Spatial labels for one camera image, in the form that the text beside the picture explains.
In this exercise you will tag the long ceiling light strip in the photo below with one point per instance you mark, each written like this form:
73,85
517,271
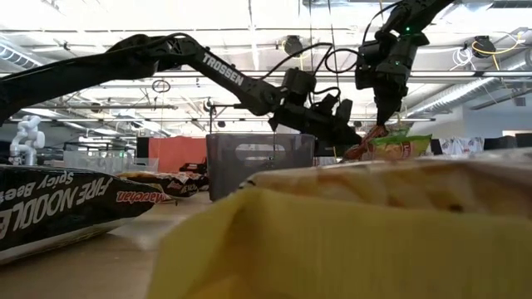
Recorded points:
266,74
178,74

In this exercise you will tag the black distant leader arms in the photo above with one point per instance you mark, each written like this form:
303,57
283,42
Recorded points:
193,167

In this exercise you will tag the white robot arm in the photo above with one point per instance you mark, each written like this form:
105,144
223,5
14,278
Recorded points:
27,141

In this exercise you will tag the red partition screen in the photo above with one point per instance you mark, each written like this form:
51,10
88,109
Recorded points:
176,151

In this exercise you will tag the floral patterned cloth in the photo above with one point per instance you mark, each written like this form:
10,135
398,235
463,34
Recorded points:
461,145

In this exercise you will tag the black partition panel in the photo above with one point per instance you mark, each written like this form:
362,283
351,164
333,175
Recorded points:
507,142

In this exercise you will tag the clear plastic bin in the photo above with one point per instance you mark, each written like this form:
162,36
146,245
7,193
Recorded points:
104,163

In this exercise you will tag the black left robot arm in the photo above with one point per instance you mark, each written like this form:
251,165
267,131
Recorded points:
224,70

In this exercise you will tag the black fire noodle pack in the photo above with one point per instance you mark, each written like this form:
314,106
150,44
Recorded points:
62,207
178,184

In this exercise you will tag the green lime chili noodle pack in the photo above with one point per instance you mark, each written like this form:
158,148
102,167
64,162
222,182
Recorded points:
403,147

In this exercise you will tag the yellow creamy chicken ramen pack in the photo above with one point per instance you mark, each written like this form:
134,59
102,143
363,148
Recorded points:
332,249

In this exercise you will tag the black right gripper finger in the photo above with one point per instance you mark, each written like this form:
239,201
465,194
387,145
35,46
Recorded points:
381,108
392,107

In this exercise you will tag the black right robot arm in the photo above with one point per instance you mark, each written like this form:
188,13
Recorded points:
420,12

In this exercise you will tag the small black ceiling reel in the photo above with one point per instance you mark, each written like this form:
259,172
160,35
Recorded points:
208,104

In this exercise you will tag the silver ventilation duct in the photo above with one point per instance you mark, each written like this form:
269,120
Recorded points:
457,96

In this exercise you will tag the black rig frame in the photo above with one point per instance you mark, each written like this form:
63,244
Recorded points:
220,106

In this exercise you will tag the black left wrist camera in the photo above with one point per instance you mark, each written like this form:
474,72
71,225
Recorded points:
345,110

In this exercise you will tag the dark grey plastic bin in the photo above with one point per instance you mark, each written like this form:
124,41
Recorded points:
224,174

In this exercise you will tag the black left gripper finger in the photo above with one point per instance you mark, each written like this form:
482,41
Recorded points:
345,133
351,125

